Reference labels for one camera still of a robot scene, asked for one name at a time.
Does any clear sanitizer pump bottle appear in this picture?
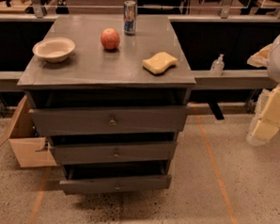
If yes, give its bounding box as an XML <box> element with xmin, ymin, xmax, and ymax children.
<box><xmin>210</xmin><ymin>54</ymin><xmax>225</xmax><ymax>76</ymax></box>

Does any white paper bowl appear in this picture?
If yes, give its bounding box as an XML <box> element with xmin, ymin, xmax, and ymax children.
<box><xmin>32</xmin><ymin>37</ymin><xmax>76</xmax><ymax>63</ymax></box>

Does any red apple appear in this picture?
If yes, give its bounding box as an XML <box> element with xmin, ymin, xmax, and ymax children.
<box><xmin>101</xmin><ymin>28</ymin><xmax>120</xmax><ymax>50</ymax></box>

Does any brown cardboard box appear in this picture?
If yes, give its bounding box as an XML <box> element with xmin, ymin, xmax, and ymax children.
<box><xmin>0</xmin><ymin>96</ymin><xmax>57</xmax><ymax>168</ymax></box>

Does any grey drawer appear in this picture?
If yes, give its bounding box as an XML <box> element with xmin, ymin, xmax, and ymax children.
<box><xmin>51</xmin><ymin>141</ymin><xmax>177</xmax><ymax>165</ymax></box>
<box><xmin>29</xmin><ymin>105</ymin><xmax>186</xmax><ymax>136</ymax></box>
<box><xmin>59</xmin><ymin>174</ymin><xmax>171</xmax><ymax>195</ymax></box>

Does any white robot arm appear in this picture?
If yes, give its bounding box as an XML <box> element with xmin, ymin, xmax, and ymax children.
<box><xmin>247</xmin><ymin>34</ymin><xmax>280</xmax><ymax>146</ymax></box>

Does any grey metal railing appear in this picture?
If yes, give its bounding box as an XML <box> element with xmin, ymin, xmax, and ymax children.
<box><xmin>0</xmin><ymin>0</ymin><xmax>280</xmax><ymax>93</ymax></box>

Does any silver blue drink can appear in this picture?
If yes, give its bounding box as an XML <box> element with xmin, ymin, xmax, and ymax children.
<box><xmin>123</xmin><ymin>0</ymin><xmax>137</xmax><ymax>36</ymax></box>

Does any grey bottom drawer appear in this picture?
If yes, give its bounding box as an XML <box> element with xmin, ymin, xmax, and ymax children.
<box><xmin>59</xmin><ymin>174</ymin><xmax>171</xmax><ymax>195</ymax></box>

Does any grey top drawer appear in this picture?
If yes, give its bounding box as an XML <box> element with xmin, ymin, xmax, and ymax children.
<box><xmin>29</xmin><ymin>105</ymin><xmax>186</xmax><ymax>136</ymax></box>

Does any yellow sponge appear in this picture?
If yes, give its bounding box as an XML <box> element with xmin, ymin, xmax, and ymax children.
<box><xmin>143</xmin><ymin>52</ymin><xmax>179</xmax><ymax>75</ymax></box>

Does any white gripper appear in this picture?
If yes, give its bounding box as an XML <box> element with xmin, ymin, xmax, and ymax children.
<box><xmin>246</xmin><ymin>44</ymin><xmax>280</xmax><ymax>147</ymax></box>

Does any grey middle drawer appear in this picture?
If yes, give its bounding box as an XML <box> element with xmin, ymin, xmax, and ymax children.
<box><xmin>51</xmin><ymin>141</ymin><xmax>177</xmax><ymax>165</ymax></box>

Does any grey drawer cabinet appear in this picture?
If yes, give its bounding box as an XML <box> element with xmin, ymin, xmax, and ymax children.
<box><xmin>18</xmin><ymin>14</ymin><xmax>195</xmax><ymax>181</ymax></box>

